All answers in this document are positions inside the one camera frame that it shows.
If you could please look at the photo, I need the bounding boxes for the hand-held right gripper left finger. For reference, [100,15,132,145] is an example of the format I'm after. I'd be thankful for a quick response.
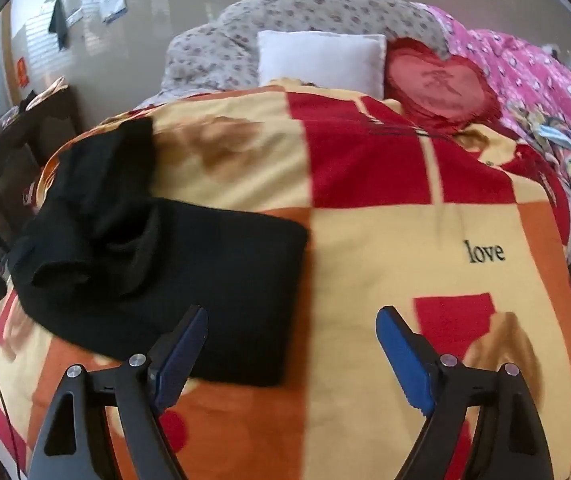
[30,305,210,480]

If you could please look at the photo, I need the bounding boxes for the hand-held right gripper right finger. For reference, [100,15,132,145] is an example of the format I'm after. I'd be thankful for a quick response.
[375,305,556,480]

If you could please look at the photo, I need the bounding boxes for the black pants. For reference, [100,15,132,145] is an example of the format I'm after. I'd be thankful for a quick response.
[8,117,309,388]

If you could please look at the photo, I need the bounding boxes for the checkered printed blanket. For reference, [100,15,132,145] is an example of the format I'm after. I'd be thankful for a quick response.
[0,77,571,480]

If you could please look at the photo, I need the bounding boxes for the dark wooden nightstand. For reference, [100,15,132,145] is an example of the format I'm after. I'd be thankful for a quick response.
[0,85,84,281]

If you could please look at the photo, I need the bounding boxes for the pink item on desk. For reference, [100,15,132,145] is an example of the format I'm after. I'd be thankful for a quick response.
[40,76,67,101]

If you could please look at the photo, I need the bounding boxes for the red heart cushion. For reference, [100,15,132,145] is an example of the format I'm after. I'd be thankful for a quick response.
[384,36,501,133]

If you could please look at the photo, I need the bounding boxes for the dark hanging cloth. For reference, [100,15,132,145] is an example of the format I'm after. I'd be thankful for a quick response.
[48,0,70,52]

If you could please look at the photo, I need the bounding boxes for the pink printed quilt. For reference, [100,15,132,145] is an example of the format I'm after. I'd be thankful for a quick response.
[428,5,571,261]

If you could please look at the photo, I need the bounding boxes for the white pillow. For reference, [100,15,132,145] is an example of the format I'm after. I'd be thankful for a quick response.
[257,30,387,99]

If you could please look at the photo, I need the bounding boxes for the grey floral pillow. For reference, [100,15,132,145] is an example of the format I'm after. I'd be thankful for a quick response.
[136,0,451,108]

